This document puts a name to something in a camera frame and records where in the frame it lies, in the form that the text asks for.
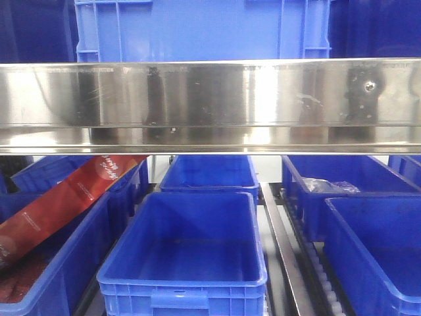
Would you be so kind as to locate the stainless steel shelf beam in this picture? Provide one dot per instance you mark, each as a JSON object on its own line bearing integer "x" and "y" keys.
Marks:
{"x": 286, "y": 106}

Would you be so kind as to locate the blue crate top shelf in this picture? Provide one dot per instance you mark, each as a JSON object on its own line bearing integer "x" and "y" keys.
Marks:
{"x": 161, "y": 31}

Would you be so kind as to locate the blue bin centre rear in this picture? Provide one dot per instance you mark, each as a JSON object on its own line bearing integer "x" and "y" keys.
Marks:
{"x": 207, "y": 173}

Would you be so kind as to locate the blue bin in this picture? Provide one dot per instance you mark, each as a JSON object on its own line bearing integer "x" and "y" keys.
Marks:
{"x": 370, "y": 175}
{"x": 373, "y": 246}
{"x": 42, "y": 175}
{"x": 187, "y": 254}
{"x": 207, "y": 173}
{"x": 407, "y": 166}
{"x": 74, "y": 255}

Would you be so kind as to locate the blue bin centre front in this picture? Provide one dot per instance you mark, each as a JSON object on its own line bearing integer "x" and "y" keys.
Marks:
{"x": 187, "y": 254}

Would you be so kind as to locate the clear plastic bag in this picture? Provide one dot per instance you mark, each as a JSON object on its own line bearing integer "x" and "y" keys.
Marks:
{"x": 317, "y": 185}

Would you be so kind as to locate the blue bin right rear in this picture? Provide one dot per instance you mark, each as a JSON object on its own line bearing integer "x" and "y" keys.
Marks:
{"x": 370, "y": 175}

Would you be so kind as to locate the white roller track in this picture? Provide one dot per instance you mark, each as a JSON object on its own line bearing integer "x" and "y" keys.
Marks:
{"x": 319, "y": 281}

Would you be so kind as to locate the blue bin left rear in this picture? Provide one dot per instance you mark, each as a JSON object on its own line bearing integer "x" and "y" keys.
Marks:
{"x": 42, "y": 175}

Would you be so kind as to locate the red cardboard package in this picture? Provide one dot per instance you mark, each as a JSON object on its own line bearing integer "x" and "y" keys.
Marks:
{"x": 57, "y": 207}

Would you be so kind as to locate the blue bin right front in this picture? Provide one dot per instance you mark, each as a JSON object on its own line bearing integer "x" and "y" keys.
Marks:
{"x": 373, "y": 246}

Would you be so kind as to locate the blue bin far right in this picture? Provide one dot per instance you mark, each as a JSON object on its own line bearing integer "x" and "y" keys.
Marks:
{"x": 407, "y": 166}

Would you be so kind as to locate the blue bin left front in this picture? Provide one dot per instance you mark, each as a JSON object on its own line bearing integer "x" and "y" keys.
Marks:
{"x": 74, "y": 255}

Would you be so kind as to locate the steel shelf divider rail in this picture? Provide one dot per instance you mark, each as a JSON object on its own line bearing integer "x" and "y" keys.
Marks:
{"x": 289, "y": 294}

